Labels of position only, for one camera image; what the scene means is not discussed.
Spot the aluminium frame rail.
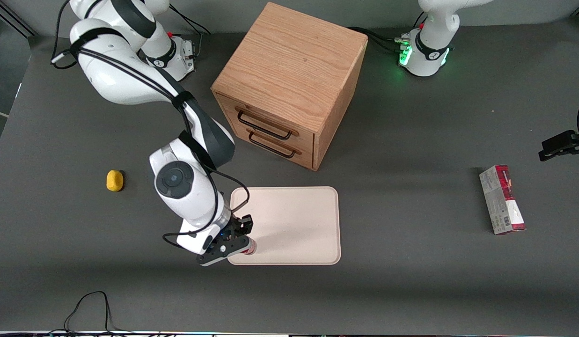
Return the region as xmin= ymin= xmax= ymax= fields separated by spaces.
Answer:
xmin=0 ymin=0 xmax=38 ymax=38

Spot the wooden drawer cabinet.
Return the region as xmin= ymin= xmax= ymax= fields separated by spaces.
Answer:
xmin=211 ymin=1 xmax=368 ymax=172

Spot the black looped table cable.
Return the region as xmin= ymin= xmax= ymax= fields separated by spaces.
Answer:
xmin=48 ymin=291 xmax=131 ymax=336

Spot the beige plastic tray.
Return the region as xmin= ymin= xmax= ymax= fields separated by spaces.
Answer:
xmin=227 ymin=186 xmax=342 ymax=266

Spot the black left arm base cable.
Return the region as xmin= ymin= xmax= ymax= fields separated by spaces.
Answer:
xmin=348 ymin=26 xmax=411 ymax=55

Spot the yellow lemon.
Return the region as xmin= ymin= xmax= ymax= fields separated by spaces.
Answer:
xmin=106 ymin=169 xmax=125 ymax=192

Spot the red grey carton box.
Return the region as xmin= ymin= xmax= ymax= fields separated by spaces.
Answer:
xmin=479 ymin=164 xmax=527 ymax=235

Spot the black right arm base cable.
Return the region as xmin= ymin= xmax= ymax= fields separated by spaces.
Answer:
xmin=169 ymin=5 xmax=213 ymax=59

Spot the long black drawer handle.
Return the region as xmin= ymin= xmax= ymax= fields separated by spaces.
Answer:
xmin=236 ymin=110 xmax=294 ymax=141

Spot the short black drawer handle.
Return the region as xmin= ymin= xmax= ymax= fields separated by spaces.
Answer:
xmin=248 ymin=132 xmax=297 ymax=159

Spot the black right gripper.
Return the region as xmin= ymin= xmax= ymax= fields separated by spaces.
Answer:
xmin=213 ymin=214 xmax=254 ymax=247

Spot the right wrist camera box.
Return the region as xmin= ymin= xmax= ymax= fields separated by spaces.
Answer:
xmin=176 ymin=220 xmax=253 ymax=267

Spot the black arm base cable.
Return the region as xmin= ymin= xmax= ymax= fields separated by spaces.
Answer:
xmin=169 ymin=5 xmax=213 ymax=59
xmin=348 ymin=26 xmax=411 ymax=55

